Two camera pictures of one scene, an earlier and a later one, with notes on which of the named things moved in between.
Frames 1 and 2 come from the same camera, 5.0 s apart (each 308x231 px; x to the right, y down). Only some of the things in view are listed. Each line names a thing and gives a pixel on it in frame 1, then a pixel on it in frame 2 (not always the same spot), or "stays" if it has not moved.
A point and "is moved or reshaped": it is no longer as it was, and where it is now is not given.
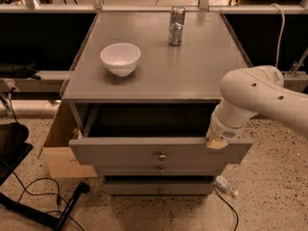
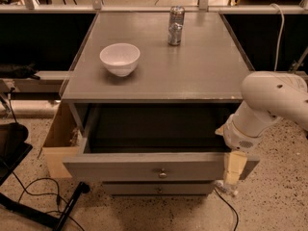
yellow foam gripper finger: (216, 144) → (234, 165)
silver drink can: (176, 22) stays
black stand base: (13, 148) stays
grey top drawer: (150, 135) is moved or reshaped
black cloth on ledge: (10, 70) stays
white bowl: (121, 59) stays
